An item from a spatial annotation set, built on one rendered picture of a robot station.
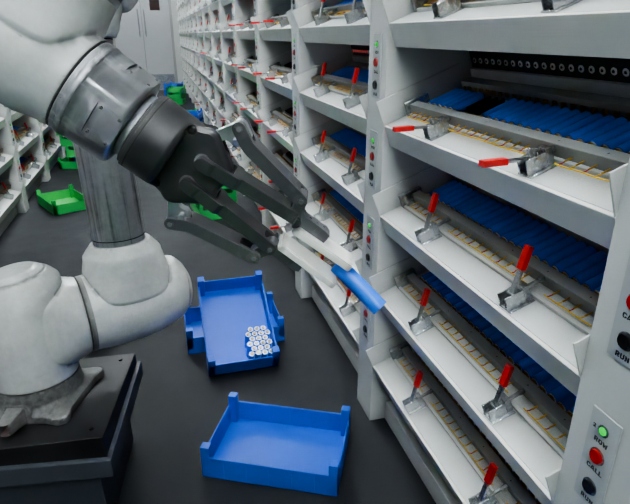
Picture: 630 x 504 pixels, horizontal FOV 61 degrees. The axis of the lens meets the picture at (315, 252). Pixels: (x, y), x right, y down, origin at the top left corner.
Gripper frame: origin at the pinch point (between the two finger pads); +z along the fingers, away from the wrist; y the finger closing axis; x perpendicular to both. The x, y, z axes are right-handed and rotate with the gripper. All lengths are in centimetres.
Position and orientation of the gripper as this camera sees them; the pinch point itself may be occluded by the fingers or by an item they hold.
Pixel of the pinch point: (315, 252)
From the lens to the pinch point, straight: 53.7
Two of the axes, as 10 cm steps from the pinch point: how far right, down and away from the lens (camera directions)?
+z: 7.9, 5.6, 2.6
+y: 6.2, -6.9, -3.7
